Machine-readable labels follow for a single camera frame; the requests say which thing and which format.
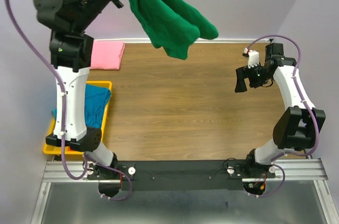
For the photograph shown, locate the folded pink t-shirt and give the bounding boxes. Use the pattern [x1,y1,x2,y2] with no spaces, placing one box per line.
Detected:
[90,40,125,70]

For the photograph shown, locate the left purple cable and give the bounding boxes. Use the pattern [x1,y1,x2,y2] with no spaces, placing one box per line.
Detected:
[4,0,133,201]

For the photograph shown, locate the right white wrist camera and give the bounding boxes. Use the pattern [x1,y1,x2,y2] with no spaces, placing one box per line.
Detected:
[243,48,260,68]

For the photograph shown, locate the green polo t-shirt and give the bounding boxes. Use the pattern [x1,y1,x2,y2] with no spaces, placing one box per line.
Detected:
[129,0,219,60]

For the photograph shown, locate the crumpled blue t-shirt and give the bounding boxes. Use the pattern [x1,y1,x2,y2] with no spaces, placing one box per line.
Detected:
[51,85,112,129]

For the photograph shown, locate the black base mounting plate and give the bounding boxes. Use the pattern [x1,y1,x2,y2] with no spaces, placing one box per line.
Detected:
[87,159,276,192]

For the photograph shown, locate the aluminium frame rail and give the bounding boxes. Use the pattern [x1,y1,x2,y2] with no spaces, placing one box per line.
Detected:
[32,159,338,223]

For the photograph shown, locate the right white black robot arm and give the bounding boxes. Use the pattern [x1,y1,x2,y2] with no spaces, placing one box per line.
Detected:
[235,43,326,177]

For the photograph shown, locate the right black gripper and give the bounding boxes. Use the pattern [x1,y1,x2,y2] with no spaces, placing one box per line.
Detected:
[234,62,272,93]

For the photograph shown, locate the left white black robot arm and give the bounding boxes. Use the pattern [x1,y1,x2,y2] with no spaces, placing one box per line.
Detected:
[33,0,123,179]

